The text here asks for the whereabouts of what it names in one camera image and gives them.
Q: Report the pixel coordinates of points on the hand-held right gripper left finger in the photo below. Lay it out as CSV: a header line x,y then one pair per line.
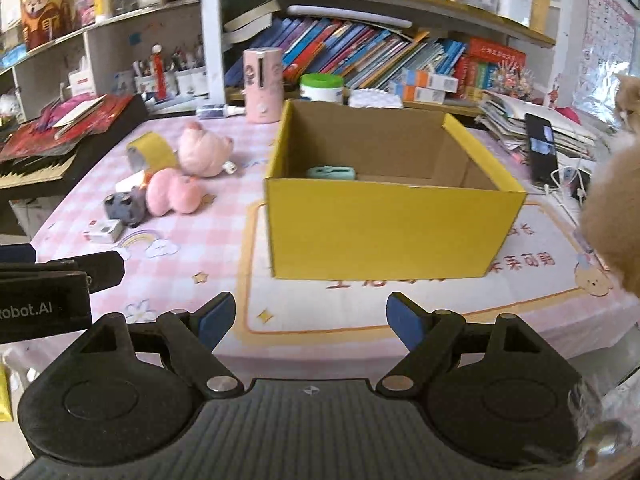
x,y
218,321

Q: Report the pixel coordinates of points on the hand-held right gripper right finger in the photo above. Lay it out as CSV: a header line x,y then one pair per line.
x,y
404,322

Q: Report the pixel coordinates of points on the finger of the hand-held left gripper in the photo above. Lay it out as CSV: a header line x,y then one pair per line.
x,y
100,270

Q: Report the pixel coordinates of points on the white power adapter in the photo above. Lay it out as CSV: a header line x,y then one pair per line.
x,y
104,231

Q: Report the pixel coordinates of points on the yellow cardboard box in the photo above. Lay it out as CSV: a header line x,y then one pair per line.
x,y
390,230

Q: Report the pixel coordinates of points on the pink plush pig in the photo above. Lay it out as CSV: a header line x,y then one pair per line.
x,y
202,150

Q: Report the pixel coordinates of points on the grey small toy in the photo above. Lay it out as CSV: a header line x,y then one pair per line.
x,y
125,207

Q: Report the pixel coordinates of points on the pink checkered tablecloth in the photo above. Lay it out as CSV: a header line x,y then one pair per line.
x,y
200,255

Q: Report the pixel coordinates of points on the yellow bag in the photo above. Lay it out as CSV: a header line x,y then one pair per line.
x,y
4,395

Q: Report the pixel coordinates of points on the pink plush toy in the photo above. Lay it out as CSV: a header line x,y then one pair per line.
x,y
175,192

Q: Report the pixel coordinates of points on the black electronic keyboard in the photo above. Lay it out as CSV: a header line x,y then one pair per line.
x,y
60,165

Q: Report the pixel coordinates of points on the yellow tape roll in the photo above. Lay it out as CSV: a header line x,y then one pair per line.
x,y
152,152

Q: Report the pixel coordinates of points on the stack of red papers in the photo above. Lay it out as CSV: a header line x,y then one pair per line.
x,y
60,125

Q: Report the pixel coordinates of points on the white notebook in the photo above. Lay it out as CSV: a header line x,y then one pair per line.
x,y
80,110

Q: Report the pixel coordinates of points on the teal small device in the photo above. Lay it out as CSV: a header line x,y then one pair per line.
x,y
331,172

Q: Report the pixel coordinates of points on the white red-label box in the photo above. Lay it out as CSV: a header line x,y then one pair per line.
x,y
82,85

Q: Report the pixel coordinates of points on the white glue bottle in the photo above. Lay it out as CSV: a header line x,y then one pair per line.
x,y
217,110

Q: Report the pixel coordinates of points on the white pen holder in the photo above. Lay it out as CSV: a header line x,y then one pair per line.
x,y
170,82
192,81

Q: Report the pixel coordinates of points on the red doll figure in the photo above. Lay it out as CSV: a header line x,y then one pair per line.
x,y
158,72

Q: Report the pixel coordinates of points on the black smartphone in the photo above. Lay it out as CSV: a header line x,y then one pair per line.
x,y
541,150

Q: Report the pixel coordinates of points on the white tissue pack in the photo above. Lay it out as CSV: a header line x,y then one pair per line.
x,y
375,98

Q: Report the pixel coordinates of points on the pile of magazines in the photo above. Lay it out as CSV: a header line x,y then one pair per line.
x,y
505,120

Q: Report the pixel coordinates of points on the pink cartoon cylinder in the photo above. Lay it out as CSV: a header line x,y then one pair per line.
x,y
262,85

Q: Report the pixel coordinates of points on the orange cat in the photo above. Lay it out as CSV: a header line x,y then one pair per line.
x,y
617,200

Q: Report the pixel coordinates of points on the white jar green lid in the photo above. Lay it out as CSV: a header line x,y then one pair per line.
x,y
321,89

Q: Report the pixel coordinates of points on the white bookshelf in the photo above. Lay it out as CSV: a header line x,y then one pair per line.
x,y
212,35

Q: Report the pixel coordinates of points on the red figure gift bag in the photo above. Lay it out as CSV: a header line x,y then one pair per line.
x,y
45,15

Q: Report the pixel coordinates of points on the white cup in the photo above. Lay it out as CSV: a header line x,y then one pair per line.
x,y
102,2

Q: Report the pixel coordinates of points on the row of colourful books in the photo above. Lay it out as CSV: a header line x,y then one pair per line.
x,y
380,55

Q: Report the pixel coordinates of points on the thick lying books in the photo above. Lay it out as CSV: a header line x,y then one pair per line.
x,y
250,20

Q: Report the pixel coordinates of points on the pink wall poster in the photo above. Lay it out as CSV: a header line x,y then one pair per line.
x,y
607,55

